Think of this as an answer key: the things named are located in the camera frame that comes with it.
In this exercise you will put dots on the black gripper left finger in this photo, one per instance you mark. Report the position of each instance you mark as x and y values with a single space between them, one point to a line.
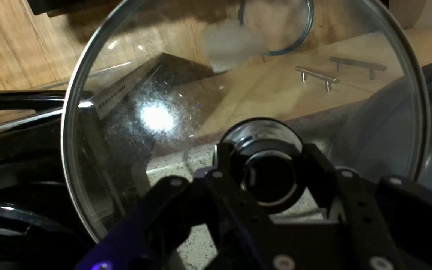
176 226

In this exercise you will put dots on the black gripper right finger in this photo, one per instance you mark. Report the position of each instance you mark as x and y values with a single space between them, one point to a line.
376 215

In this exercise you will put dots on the glass lid with black knob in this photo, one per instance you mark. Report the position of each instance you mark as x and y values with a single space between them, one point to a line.
127 125

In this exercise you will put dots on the black frying pan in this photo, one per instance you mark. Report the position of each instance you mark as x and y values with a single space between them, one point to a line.
7 220

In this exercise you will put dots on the black electric stove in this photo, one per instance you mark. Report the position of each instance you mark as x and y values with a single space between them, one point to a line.
7 151

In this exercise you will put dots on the wooden upper cabinet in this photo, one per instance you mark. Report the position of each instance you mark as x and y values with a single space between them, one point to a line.
16 46

